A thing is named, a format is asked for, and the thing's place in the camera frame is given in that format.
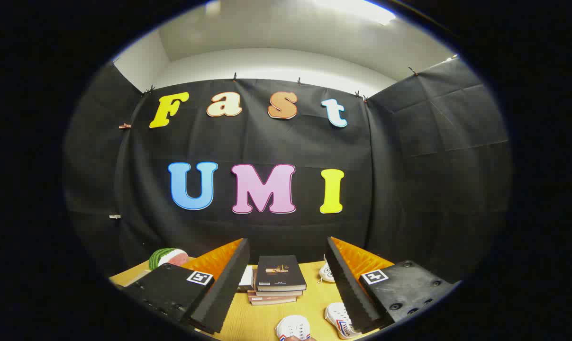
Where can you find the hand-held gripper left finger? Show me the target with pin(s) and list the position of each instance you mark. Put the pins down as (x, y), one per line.
(229, 284)

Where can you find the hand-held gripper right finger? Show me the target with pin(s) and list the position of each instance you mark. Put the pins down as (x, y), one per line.
(349, 289)

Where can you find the white striped canvas shoe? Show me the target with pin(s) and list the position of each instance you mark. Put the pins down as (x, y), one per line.
(293, 327)
(338, 317)

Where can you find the white portrait cover book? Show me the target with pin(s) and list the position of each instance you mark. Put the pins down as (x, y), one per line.
(246, 279)

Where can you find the white plush toy with eyes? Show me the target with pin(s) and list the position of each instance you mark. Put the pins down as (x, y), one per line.
(327, 273)

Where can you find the reddish brown cover book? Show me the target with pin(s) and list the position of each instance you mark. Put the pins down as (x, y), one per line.
(271, 301)

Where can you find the dark brown spine book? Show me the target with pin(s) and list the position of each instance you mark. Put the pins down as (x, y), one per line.
(278, 293)

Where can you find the black cover book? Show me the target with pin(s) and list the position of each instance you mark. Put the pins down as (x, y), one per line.
(278, 272)

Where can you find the watermelon slice toy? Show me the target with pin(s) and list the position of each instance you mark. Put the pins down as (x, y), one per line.
(165, 258)

